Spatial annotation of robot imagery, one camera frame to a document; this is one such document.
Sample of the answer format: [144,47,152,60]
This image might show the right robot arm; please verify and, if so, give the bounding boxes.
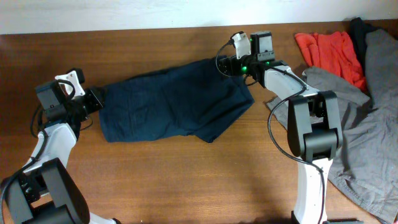
[215,31,343,223]

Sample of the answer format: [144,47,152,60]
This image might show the red orange garment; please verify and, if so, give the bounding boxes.
[294,32,368,92]

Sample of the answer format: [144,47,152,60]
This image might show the grey shorts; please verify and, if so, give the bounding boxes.
[266,29,398,224]

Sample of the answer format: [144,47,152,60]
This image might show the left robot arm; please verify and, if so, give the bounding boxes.
[1,80,118,223]

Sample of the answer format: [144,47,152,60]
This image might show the black garment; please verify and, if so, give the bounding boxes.
[348,17,379,68]

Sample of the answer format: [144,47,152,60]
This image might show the navy blue shorts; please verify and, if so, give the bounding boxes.
[99,59,254,143]

